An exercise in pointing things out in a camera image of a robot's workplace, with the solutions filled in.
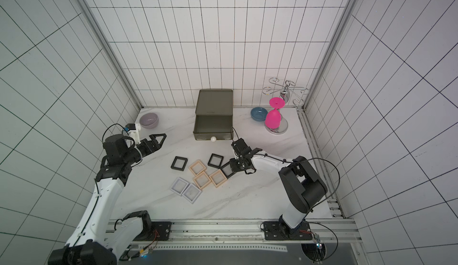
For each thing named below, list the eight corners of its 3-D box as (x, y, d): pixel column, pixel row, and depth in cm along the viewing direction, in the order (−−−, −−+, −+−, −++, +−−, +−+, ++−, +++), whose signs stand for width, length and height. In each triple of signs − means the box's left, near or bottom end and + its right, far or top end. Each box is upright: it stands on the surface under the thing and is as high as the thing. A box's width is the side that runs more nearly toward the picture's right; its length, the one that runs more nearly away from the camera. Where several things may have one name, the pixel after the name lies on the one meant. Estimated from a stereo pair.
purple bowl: (141, 126, 112) (137, 120, 107) (149, 117, 117) (145, 111, 112) (156, 131, 110) (153, 125, 105) (164, 122, 115) (161, 115, 110)
